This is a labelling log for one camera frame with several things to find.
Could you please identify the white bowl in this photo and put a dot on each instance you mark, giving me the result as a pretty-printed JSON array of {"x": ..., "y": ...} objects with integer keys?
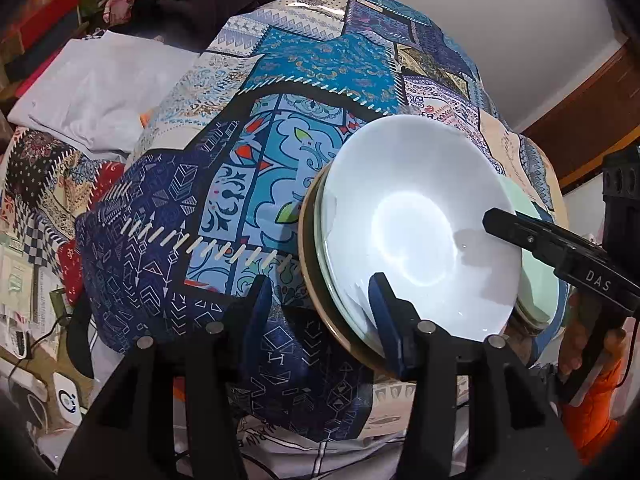
[{"x": 425, "y": 185}]

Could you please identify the red box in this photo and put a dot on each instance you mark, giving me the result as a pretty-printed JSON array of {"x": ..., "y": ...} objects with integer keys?
[{"x": 45, "y": 20}]

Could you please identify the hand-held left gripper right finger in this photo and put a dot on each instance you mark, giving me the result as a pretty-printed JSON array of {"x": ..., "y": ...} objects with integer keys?
[{"x": 386, "y": 320}]

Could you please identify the dark patterned quilt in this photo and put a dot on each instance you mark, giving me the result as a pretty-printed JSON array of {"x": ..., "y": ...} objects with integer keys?
[{"x": 35, "y": 180}]

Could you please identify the person's right hand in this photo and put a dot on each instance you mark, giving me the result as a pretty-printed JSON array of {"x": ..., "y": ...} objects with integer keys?
[{"x": 570, "y": 345}]

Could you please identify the white folded cloth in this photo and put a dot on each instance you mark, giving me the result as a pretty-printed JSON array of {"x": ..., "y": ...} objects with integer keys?
[{"x": 100, "y": 90}]

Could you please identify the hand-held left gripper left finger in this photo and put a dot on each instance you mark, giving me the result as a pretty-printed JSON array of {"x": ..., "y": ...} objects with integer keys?
[{"x": 255, "y": 315}]

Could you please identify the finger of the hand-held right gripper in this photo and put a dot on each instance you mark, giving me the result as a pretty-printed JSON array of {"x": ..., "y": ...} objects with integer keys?
[{"x": 520, "y": 232}]

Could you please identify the blue patchwork blanket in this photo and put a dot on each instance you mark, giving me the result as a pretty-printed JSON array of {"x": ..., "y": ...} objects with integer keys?
[{"x": 300, "y": 60}]

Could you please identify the green plate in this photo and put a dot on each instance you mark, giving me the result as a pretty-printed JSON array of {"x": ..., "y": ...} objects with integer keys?
[{"x": 540, "y": 285}]

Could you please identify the pink bowl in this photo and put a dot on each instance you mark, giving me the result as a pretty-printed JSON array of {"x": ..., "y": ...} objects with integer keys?
[{"x": 306, "y": 250}]

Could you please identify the small white device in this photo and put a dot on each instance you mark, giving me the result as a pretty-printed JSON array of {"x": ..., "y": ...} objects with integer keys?
[{"x": 69, "y": 400}]

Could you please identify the black clothing pile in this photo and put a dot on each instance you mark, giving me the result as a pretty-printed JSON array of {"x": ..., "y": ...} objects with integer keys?
[{"x": 200, "y": 0}]

